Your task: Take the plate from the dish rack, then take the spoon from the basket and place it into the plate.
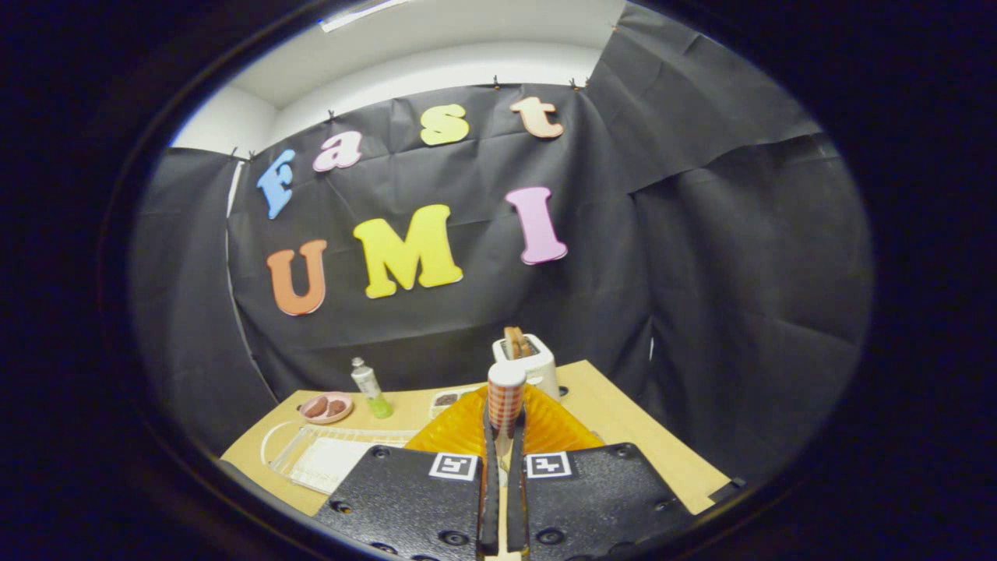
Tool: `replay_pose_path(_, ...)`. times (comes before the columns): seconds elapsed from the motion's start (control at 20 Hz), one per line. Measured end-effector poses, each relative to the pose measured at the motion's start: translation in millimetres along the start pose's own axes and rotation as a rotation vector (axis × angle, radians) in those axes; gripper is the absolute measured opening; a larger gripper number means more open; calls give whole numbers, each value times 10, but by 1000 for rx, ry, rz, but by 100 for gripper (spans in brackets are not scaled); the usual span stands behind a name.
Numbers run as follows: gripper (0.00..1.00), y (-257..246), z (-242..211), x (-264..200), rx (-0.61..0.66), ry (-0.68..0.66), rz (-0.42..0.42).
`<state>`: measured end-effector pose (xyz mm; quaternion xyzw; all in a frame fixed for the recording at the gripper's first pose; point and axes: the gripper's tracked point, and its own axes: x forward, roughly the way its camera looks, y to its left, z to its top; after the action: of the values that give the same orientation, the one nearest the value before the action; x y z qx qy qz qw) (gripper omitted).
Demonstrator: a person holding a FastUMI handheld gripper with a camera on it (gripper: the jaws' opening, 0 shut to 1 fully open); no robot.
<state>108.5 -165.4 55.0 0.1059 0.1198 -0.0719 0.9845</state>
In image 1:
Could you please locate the black backdrop cloth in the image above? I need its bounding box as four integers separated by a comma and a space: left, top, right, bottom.
129, 4, 873, 484

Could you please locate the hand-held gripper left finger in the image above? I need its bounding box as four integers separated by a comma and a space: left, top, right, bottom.
315, 386, 501, 561

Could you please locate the white toaster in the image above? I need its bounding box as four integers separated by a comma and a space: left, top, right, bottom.
492, 333, 562, 400

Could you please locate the bread slice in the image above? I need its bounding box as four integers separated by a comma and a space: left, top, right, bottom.
503, 326, 538, 360

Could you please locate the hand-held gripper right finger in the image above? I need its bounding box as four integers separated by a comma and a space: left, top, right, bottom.
506, 384, 694, 561

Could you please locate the white divided bean tray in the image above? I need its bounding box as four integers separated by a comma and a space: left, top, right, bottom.
429, 387, 480, 418

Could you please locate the green tea bottle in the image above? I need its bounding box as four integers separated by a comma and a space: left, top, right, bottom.
351, 357, 393, 420

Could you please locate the ceiling light panel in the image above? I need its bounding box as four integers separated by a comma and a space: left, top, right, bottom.
321, 0, 410, 32

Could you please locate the pink plate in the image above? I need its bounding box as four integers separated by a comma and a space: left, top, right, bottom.
299, 391, 354, 425

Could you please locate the white wire dish rack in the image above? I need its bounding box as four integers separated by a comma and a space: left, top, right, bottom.
260, 421, 421, 496

